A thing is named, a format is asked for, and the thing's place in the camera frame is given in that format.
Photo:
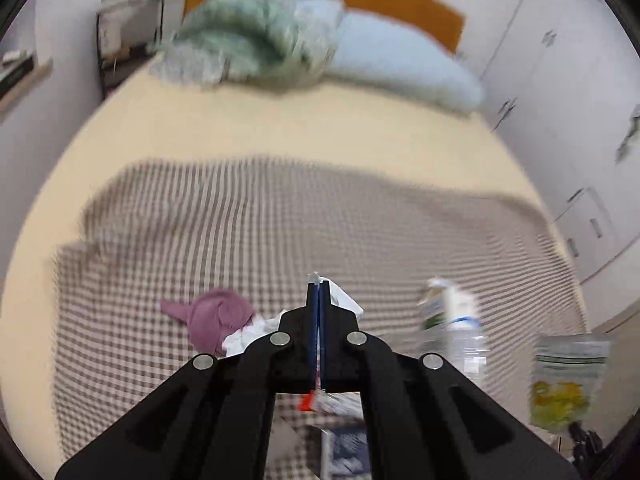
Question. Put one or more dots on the green floral quilt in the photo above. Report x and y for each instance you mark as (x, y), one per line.
(235, 35)

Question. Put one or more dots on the beige windowsill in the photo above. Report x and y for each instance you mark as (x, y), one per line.
(30, 87)

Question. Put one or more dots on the dark blue box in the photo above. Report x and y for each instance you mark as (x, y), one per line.
(345, 447)

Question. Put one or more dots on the light blue pillow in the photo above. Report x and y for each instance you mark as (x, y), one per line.
(400, 60)

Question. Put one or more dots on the white wardrobe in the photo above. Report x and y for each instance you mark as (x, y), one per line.
(565, 85)

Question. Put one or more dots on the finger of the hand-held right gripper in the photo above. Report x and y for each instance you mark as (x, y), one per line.
(587, 445)

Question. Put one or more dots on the white and green packet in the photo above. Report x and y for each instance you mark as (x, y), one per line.
(567, 380)

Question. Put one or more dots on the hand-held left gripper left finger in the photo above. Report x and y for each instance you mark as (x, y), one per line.
(240, 400)

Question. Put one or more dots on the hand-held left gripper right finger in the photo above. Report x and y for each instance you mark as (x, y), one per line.
(400, 400)

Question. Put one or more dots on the black flat box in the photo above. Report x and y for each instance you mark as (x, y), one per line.
(17, 72)

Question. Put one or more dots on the purple cloth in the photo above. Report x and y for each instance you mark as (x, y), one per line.
(215, 317)

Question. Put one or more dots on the wooden bed, yellow sheet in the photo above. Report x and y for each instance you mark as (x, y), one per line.
(300, 125)

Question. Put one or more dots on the clear plastic bottle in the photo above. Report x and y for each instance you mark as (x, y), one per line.
(462, 330)

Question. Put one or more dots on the red and white snack bag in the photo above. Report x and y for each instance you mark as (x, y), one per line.
(325, 402)

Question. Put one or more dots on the brown checked blanket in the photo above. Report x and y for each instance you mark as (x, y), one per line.
(250, 225)

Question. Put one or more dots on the black bedside rack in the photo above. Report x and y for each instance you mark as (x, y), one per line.
(132, 55)

